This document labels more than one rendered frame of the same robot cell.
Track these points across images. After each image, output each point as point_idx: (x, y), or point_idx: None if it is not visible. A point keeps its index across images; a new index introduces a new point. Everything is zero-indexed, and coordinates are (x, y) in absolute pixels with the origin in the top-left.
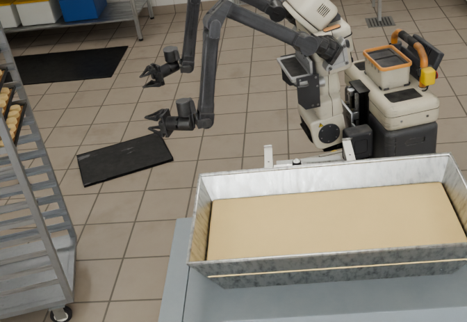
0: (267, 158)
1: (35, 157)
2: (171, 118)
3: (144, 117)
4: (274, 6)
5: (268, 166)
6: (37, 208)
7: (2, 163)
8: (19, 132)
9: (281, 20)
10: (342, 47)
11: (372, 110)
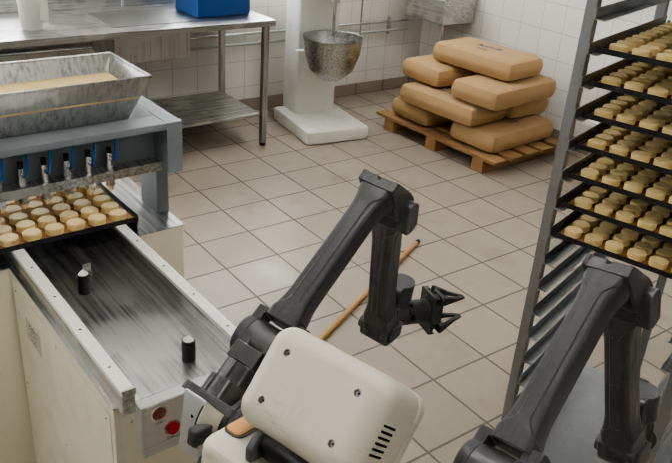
0: (233, 329)
1: (667, 361)
2: (416, 299)
3: (461, 294)
4: (477, 441)
5: (221, 319)
6: (524, 312)
7: None
8: (594, 248)
9: None
10: (182, 384)
11: None
